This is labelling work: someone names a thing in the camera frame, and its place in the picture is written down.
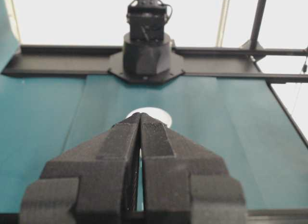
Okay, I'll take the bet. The black table frame rail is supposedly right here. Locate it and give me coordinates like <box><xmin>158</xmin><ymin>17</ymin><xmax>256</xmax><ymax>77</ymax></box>
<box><xmin>1</xmin><ymin>44</ymin><xmax>308</xmax><ymax>84</ymax></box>

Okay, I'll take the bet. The thin hanging black cable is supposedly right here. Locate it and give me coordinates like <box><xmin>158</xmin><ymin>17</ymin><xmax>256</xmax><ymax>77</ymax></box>
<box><xmin>292</xmin><ymin>49</ymin><xmax>308</xmax><ymax>114</ymax></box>

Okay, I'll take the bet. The beige window frame bar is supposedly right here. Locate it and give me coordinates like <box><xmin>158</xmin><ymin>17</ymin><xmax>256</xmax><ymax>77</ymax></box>
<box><xmin>216</xmin><ymin>0</ymin><xmax>232</xmax><ymax>47</ymax></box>
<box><xmin>6</xmin><ymin>0</ymin><xmax>22</xmax><ymax>41</ymax></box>

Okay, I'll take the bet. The black vertical frame post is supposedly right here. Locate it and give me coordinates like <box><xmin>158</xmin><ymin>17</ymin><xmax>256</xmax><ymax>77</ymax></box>
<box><xmin>240</xmin><ymin>0</ymin><xmax>269</xmax><ymax>51</ymax></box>

